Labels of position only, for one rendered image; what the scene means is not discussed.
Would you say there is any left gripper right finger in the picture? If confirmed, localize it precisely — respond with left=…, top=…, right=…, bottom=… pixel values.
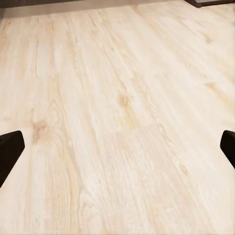
left=220, top=130, right=235, bottom=169

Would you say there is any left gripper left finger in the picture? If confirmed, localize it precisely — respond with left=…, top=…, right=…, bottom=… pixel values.
left=0, top=130, right=25, bottom=188

